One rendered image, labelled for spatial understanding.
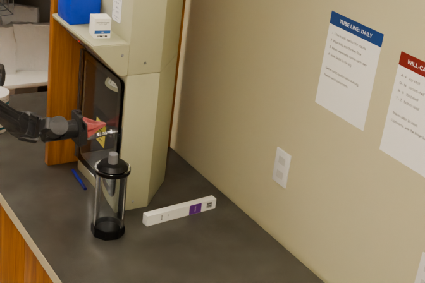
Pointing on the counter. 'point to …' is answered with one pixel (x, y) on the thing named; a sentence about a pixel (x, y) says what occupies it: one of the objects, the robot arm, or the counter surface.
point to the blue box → (78, 4)
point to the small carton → (100, 26)
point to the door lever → (100, 134)
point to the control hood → (102, 46)
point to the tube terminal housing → (143, 69)
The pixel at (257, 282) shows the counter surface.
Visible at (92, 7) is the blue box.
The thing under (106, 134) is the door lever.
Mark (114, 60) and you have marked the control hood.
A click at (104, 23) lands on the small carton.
